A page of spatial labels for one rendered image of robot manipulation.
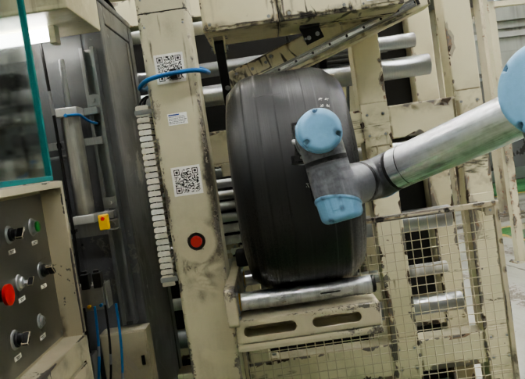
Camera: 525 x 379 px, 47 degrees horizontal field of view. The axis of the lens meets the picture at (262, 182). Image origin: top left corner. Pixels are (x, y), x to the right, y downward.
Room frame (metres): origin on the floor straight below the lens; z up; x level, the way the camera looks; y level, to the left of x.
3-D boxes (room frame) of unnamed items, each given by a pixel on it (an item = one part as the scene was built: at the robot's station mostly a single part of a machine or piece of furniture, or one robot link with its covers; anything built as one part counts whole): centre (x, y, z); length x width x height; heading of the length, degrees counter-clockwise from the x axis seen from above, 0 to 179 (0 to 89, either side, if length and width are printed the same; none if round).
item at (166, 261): (1.59, 0.28, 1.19); 0.05 x 0.04 x 0.48; 179
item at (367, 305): (1.50, -0.06, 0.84); 0.36 x 0.09 x 0.06; 89
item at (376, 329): (1.64, -0.06, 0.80); 0.37 x 0.36 x 0.02; 179
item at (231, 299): (1.64, 0.11, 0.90); 0.40 x 0.03 x 0.10; 179
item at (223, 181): (2.02, 0.15, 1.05); 0.20 x 0.15 x 0.30; 89
